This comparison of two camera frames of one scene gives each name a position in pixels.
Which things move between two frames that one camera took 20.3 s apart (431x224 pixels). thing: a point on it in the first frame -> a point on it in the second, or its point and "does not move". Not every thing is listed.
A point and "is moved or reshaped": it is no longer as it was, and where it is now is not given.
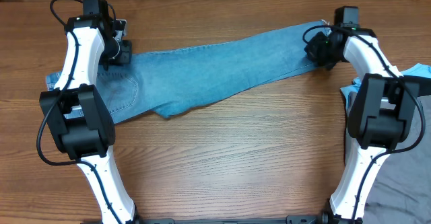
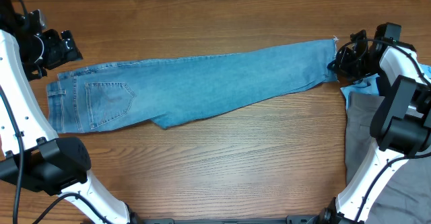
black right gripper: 311,48 -> 340,65
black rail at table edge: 293,219 does not move
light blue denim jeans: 161,81 is moved or reshaped
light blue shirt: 421,70 does not move
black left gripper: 125,56 -> 58,56
